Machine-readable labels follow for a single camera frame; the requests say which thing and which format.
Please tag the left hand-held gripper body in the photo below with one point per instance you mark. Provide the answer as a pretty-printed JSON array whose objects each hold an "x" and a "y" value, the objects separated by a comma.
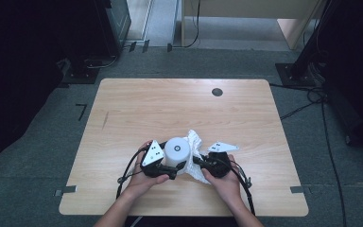
[{"x": 152, "y": 156}]

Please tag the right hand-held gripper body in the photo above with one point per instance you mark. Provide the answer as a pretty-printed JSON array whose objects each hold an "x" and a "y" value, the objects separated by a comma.
[{"x": 219, "y": 165}]

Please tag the white cylinder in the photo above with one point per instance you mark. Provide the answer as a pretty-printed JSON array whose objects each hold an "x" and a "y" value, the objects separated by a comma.
[{"x": 177, "y": 154}]

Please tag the white waffle cloth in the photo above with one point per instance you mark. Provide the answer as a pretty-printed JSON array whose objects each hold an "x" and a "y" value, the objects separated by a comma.
[{"x": 195, "y": 142}]

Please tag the person's right hand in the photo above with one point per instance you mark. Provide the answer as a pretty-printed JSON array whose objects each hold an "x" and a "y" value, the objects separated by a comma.
[{"x": 230, "y": 187}]

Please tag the person's left hand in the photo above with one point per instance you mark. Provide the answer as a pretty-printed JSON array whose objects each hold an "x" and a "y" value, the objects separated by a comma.
[{"x": 141, "y": 184}]

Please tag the person's dark clothing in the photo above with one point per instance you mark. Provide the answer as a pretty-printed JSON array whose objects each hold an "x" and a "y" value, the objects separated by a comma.
[{"x": 186, "y": 222}]

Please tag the dark round table grommet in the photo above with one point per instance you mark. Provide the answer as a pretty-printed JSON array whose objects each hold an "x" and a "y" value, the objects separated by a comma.
[{"x": 217, "y": 92}]

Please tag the grey tape strip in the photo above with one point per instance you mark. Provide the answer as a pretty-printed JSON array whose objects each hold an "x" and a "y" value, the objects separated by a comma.
[
  {"x": 66, "y": 189},
  {"x": 297, "y": 189}
]

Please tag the black metal stand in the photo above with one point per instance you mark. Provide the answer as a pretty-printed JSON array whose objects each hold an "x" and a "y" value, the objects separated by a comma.
[{"x": 291, "y": 77}]

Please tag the black cabinet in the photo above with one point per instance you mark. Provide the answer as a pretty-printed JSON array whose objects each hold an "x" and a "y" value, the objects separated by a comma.
[{"x": 113, "y": 28}]

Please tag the light wooden desk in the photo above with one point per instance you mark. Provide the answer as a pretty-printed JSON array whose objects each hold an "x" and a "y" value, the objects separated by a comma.
[{"x": 249, "y": 8}]

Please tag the black curtain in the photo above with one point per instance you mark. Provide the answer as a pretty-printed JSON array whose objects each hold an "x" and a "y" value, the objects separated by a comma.
[
  {"x": 12, "y": 78},
  {"x": 359, "y": 63}
]

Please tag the black floor bracket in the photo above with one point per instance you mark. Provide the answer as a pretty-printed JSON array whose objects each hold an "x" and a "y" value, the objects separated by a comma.
[
  {"x": 145, "y": 46},
  {"x": 132, "y": 46},
  {"x": 169, "y": 47}
]

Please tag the black stand base plate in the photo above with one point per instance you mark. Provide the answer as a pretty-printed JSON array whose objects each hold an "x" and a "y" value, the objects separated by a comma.
[{"x": 82, "y": 76}]

